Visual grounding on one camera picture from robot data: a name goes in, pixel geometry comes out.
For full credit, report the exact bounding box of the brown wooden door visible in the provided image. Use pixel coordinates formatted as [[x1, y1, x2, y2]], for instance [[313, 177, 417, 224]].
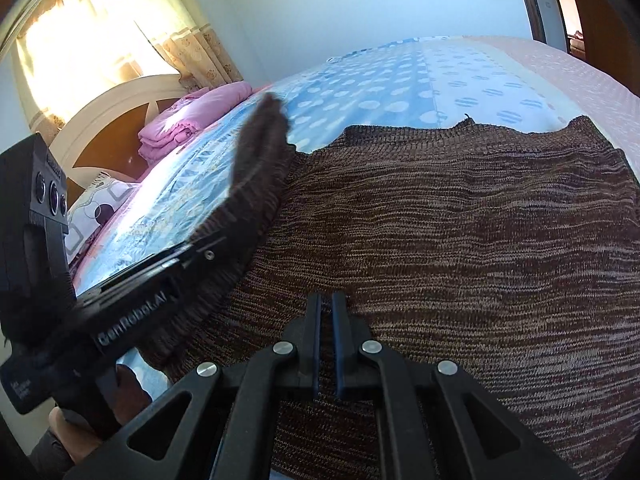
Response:
[[560, 0, 640, 108]]

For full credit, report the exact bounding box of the patterned pillow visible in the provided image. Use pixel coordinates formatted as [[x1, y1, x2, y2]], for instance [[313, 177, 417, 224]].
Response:
[[65, 172, 141, 266]]

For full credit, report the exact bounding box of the white and wooden headboard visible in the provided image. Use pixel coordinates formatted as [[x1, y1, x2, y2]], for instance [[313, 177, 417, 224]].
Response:
[[55, 74, 188, 206]]

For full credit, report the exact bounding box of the dark wooden door frame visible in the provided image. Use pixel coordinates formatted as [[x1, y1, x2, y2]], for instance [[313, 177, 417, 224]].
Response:
[[510, 0, 572, 52]]

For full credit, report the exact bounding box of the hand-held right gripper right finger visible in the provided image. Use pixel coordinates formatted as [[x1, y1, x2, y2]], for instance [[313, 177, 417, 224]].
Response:
[[331, 291, 581, 480]]

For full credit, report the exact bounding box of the folded pink blanket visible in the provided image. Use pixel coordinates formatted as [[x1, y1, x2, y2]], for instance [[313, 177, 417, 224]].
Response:
[[137, 81, 253, 163]]

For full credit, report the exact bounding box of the person's left hand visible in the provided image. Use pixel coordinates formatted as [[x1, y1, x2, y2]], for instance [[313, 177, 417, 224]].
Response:
[[46, 364, 154, 466]]

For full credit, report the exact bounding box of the bed with patterned sheet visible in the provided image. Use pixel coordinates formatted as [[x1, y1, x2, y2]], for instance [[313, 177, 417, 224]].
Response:
[[65, 35, 640, 480]]

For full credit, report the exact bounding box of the yellow patterned curtain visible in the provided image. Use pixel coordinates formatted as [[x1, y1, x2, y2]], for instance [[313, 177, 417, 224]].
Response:
[[15, 0, 151, 128], [132, 0, 246, 89]]

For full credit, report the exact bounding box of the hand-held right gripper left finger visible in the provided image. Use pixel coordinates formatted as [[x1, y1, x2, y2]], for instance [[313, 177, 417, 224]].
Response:
[[62, 292, 323, 480]]

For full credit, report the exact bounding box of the brown knitted sweater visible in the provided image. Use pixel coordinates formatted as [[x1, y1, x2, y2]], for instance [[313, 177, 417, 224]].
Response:
[[137, 92, 640, 480]]

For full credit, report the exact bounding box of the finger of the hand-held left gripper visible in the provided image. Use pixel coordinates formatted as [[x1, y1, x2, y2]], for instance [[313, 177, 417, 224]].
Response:
[[99, 242, 225, 297]]

